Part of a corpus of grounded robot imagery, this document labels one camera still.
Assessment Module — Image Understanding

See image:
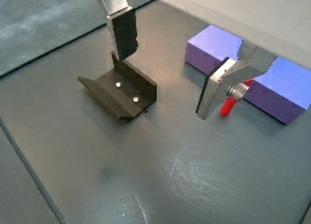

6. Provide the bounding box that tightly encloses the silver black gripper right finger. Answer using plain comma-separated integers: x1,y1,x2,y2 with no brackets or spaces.
197,41,278,120

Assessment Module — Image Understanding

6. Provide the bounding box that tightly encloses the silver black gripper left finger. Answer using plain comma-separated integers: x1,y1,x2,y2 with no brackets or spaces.
98,0,139,60

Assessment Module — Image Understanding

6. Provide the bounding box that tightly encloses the red cylindrical peg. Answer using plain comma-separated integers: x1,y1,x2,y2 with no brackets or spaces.
221,79,253,117

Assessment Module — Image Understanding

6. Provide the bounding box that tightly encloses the purple board block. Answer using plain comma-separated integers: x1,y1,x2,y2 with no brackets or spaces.
185,25,311,125

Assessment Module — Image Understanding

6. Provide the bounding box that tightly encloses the black angled holder bracket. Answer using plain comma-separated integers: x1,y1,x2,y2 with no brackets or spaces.
78,52,157,121

